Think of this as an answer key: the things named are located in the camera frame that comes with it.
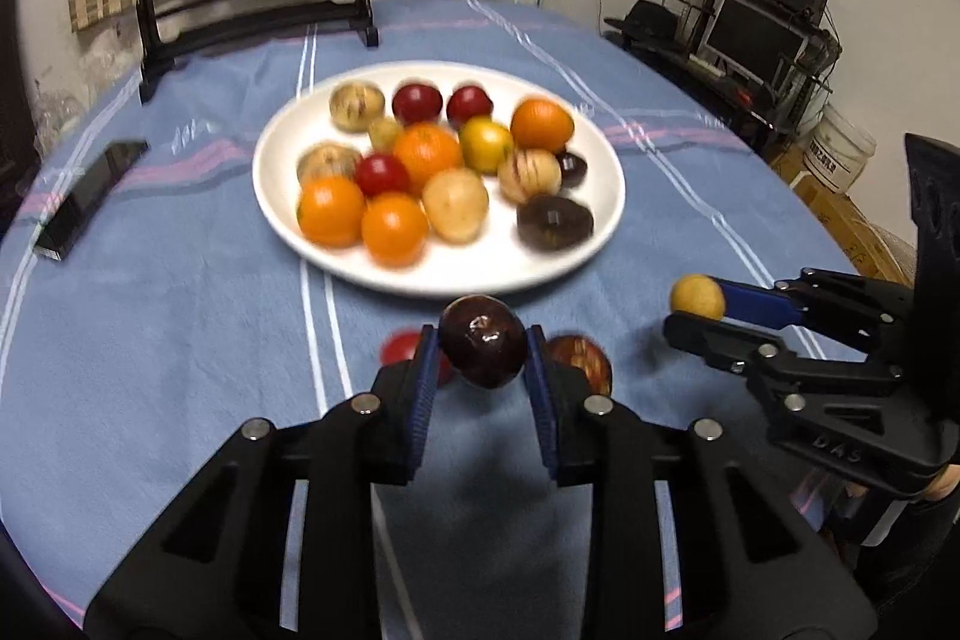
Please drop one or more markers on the black computer monitor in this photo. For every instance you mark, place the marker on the black computer monitor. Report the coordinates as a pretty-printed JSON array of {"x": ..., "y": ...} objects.
[{"x": 750, "y": 39}]

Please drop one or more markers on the blue striped tablecloth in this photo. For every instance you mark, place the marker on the blue striped tablecloth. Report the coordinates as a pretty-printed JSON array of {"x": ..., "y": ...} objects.
[{"x": 187, "y": 325}]

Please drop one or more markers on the red plum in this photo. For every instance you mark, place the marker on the red plum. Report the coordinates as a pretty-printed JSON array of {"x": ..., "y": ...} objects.
[{"x": 417, "y": 102}]

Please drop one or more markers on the brown cardboard box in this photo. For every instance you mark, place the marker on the brown cardboard box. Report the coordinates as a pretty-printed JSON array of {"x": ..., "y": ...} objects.
[{"x": 847, "y": 227}]

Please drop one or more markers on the yellow-brown potato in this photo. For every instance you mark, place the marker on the yellow-brown potato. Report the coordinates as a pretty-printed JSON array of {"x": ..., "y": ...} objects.
[{"x": 328, "y": 162}]

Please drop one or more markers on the black hat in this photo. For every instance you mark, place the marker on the black hat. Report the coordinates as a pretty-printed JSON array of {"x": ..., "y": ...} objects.
[{"x": 652, "y": 18}]

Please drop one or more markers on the dark purple plum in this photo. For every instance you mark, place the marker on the dark purple plum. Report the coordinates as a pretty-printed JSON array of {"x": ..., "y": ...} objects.
[
  {"x": 571, "y": 168},
  {"x": 589, "y": 362},
  {"x": 481, "y": 341}
]

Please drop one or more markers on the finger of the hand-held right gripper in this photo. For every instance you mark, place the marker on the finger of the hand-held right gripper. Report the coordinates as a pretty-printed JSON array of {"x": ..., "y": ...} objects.
[
  {"x": 750, "y": 302},
  {"x": 712, "y": 340}
]

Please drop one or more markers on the large red apple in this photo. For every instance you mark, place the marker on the large red apple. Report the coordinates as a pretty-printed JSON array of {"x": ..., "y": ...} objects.
[{"x": 469, "y": 105}]

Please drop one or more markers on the person's right forearm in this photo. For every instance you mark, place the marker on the person's right forearm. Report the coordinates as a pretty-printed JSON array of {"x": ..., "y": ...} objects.
[{"x": 915, "y": 557}]

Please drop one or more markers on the dark brown avocado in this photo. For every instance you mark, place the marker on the dark brown avocado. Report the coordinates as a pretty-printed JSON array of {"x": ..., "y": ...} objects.
[{"x": 555, "y": 221}]

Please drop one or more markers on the small yellow round fruit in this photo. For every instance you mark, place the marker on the small yellow round fruit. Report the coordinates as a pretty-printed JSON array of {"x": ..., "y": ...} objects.
[
  {"x": 385, "y": 132},
  {"x": 697, "y": 296}
]

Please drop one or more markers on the tan striped fruit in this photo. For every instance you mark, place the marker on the tan striped fruit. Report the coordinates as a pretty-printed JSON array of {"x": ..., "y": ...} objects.
[
  {"x": 529, "y": 175},
  {"x": 357, "y": 105}
]

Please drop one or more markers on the smooth orange fruit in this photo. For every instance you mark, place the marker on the smooth orange fruit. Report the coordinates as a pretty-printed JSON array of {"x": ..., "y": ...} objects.
[
  {"x": 331, "y": 210},
  {"x": 394, "y": 227}
]

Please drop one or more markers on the large mandarin orange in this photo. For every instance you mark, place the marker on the large mandarin orange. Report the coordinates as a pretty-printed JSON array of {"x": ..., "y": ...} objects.
[{"x": 541, "y": 124}]

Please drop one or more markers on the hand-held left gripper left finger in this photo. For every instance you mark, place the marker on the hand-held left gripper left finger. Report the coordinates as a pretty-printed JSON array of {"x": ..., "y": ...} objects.
[{"x": 420, "y": 400}]

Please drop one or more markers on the white oval plate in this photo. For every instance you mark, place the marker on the white oval plate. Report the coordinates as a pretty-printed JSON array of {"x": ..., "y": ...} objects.
[{"x": 450, "y": 269}]

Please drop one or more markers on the black metal rack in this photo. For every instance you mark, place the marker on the black metal rack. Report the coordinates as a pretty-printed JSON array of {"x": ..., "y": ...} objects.
[{"x": 720, "y": 100}]

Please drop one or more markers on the black smartphone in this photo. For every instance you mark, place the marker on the black smartphone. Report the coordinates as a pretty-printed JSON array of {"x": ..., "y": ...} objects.
[{"x": 90, "y": 197}]

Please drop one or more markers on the white plastic bucket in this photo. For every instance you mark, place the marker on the white plastic bucket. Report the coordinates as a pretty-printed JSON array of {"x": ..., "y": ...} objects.
[{"x": 840, "y": 153}]

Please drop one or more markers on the clear plastic wrap pile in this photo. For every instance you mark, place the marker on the clear plastic wrap pile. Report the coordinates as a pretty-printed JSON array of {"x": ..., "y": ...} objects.
[{"x": 82, "y": 78}]

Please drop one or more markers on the person's right hand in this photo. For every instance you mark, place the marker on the person's right hand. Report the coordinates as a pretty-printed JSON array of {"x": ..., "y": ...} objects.
[{"x": 946, "y": 481}]

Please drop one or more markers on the small red tomato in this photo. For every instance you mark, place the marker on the small red tomato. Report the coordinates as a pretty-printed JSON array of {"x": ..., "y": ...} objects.
[
  {"x": 381, "y": 174},
  {"x": 396, "y": 349}
]

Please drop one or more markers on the yellow-green tomato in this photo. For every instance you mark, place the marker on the yellow-green tomato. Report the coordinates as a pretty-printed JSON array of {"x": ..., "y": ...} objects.
[{"x": 485, "y": 144}]

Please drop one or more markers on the small mandarin orange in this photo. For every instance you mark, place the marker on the small mandarin orange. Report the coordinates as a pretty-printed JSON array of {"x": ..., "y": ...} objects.
[{"x": 427, "y": 154}]

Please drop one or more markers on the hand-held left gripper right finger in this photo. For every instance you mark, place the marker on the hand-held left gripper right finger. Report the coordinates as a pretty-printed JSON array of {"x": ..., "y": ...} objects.
[{"x": 541, "y": 400}]

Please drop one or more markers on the smooth yellow fruit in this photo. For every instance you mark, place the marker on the smooth yellow fruit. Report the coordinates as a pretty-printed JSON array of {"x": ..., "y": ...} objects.
[{"x": 455, "y": 205}]

